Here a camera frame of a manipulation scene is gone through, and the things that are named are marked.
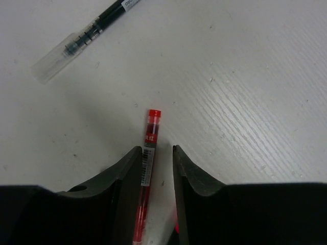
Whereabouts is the pink highlighter marker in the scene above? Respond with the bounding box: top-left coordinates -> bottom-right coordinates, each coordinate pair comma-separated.
174,208 -> 179,234

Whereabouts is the red pen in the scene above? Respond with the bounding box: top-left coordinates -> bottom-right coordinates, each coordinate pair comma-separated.
132,109 -> 161,244

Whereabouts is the black gel pen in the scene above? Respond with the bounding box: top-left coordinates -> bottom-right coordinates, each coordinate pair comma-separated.
32,0 -> 139,84

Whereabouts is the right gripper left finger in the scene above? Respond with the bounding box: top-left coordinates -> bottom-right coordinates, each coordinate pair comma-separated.
57,146 -> 142,244

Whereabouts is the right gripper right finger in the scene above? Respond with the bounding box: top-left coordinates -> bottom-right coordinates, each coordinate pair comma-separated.
173,145 -> 226,244

